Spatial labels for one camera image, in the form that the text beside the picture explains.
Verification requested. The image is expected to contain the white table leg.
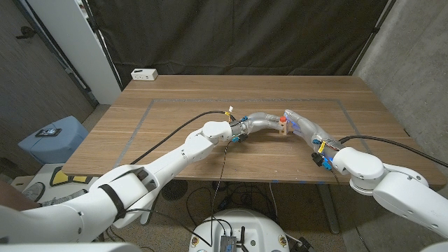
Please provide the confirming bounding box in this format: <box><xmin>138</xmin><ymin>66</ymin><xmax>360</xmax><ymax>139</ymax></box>
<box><xmin>139</xmin><ymin>206</ymin><xmax>155</xmax><ymax>225</ymax></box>

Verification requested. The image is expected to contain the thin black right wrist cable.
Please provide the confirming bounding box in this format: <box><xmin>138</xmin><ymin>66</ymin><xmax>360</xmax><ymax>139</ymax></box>
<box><xmin>330</xmin><ymin>169</ymin><xmax>372</xmax><ymax>252</ymax></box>

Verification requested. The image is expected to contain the black backdrop curtain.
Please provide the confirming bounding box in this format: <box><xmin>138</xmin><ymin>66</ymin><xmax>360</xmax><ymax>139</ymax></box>
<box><xmin>82</xmin><ymin>0</ymin><xmax>398</xmax><ymax>88</ymax></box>

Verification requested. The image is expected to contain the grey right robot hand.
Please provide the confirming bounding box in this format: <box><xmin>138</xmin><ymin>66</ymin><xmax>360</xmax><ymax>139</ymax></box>
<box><xmin>283</xmin><ymin>108</ymin><xmax>346</xmax><ymax>160</ymax></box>

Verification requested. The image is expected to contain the black backdrop stand pole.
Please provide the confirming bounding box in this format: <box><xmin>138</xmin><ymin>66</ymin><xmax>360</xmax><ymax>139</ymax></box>
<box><xmin>80</xmin><ymin>0</ymin><xmax>124</xmax><ymax>91</ymax></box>
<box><xmin>349</xmin><ymin>0</ymin><xmax>398</xmax><ymax>76</ymax></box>

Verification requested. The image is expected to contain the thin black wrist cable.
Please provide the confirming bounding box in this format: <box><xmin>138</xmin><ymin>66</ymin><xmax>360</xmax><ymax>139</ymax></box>
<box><xmin>330</xmin><ymin>169</ymin><xmax>372</xmax><ymax>252</ymax></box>
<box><xmin>125</xmin><ymin>139</ymin><xmax>232</xmax><ymax>248</ymax></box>

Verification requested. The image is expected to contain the person's bare leg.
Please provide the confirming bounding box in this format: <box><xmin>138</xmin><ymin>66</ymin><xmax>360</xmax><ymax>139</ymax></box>
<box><xmin>0</xmin><ymin>181</ymin><xmax>39</xmax><ymax>211</ymax></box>

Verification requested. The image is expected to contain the black round floor fan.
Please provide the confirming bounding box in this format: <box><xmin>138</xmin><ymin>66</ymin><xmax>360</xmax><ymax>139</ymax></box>
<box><xmin>161</xmin><ymin>179</ymin><xmax>189</xmax><ymax>202</ymax></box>

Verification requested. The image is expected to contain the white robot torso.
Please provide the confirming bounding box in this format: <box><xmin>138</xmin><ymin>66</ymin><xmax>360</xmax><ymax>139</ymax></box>
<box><xmin>188</xmin><ymin>209</ymin><xmax>291</xmax><ymax>252</ymax></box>

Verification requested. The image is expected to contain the blue stool with phone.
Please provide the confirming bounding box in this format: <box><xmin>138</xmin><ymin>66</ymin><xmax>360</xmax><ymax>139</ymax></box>
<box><xmin>17</xmin><ymin>115</ymin><xmax>89</xmax><ymax>165</ymax></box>

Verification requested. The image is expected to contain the grey table leg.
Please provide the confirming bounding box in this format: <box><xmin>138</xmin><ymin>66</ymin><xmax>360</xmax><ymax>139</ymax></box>
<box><xmin>316</xmin><ymin>183</ymin><xmax>341</xmax><ymax>235</ymax></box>

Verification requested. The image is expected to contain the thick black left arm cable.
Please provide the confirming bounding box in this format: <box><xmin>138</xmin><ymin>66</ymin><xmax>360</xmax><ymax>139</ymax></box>
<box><xmin>129</xmin><ymin>111</ymin><xmax>232</xmax><ymax>165</ymax></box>

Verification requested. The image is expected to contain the small grey finned box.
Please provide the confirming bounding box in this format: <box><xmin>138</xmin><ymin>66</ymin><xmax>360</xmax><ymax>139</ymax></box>
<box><xmin>219</xmin><ymin>234</ymin><xmax>238</xmax><ymax>252</ymax></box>

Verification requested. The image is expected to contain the black phone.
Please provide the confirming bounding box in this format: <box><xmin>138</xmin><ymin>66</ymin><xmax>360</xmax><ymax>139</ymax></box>
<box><xmin>35</xmin><ymin>127</ymin><xmax>63</xmax><ymax>138</ymax></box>

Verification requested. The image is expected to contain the white base with yellow mark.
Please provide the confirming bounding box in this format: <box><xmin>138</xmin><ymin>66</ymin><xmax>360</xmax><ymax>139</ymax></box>
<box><xmin>20</xmin><ymin>163</ymin><xmax>102</xmax><ymax>206</ymax></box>

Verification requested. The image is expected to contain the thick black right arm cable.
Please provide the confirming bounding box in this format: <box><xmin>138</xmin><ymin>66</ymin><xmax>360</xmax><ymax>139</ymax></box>
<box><xmin>338</xmin><ymin>135</ymin><xmax>448</xmax><ymax>169</ymax></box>

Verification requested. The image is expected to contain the white wall panel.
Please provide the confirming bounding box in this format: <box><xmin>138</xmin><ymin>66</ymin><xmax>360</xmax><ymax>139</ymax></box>
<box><xmin>26</xmin><ymin>0</ymin><xmax>122</xmax><ymax>105</ymax></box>

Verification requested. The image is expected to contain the black floor cable bundle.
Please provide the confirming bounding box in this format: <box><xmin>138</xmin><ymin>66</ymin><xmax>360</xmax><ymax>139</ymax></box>
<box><xmin>185</xmin><ymin>181</ymin><xmax>277</xmax><ymax>228</ymax></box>

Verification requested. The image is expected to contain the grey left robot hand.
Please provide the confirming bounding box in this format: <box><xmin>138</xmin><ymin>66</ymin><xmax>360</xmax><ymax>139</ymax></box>
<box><xmin>230</xmin><ymin>111</ymin><xmax>283</xmax><ymax>143</ymax></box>

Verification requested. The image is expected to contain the grey sneaker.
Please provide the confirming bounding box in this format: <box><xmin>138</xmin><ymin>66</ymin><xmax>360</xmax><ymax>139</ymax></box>
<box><xmin>20</xmin><ymin>181</ymin><xmax>46</xmax><ymax>204</ymax></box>

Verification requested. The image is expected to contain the thin black left wrist cable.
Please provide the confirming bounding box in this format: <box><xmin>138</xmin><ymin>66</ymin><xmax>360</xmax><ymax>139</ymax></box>
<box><xmin>125</xmin><ymin>139</ymin><xmax>232</xmax><ymax>248</ymax></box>

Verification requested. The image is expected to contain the white power strip box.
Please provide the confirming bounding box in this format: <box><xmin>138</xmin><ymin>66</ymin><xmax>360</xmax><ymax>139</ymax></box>
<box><xmin>130</xmin><ymin>68</ymin><xmax>159</xmax><ymax>82</ymax></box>

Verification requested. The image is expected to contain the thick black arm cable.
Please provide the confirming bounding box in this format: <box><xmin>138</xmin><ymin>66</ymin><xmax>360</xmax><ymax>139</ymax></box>
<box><xmin>338</xmin><ymin>135</ymin><xmax>448</xmax><ymax>169</ymax></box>
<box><xmin>129</xmin><ymin>111</ymin><xmax>232</xmax><ymax>165</ymax></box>

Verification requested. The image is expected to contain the black door handle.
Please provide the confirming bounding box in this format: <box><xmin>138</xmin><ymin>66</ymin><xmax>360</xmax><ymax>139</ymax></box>
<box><xmin>15</xmin><ymin>25</ymin><xmax>37</xmax><ymax>40</ymax></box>

